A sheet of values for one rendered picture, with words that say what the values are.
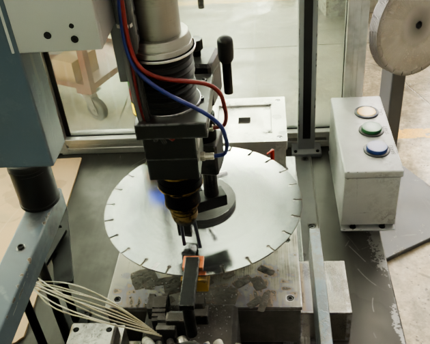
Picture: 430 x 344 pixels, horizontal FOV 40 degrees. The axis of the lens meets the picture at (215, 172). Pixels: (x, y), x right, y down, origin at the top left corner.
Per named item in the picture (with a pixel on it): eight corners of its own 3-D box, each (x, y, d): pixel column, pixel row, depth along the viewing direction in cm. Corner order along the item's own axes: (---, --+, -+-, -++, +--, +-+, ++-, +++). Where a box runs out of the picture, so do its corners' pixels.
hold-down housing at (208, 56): (197, 156, 87) (182, 28, 75) (228, 158, 86) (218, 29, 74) (188, 179, 83) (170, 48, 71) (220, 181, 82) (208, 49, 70)
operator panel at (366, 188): (327, 151, 141) (330, 97, 132) (374, 150, 140) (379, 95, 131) (340, 231, 119) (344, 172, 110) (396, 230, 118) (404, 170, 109)
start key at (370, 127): (360, 129, 123) (360, 121, 122) (379, 128, 122) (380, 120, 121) (362, 140, 120) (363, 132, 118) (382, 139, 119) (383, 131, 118)
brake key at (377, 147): (364, 148, 117) (365, 140, 116) (385, 147, 117) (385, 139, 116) (367, 160, 114) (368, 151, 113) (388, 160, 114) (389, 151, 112)
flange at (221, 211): (203, 173, 104) (201, 162, 103) (249, 198, 98) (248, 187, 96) (155, 205, 98) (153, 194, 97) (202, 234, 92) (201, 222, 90)
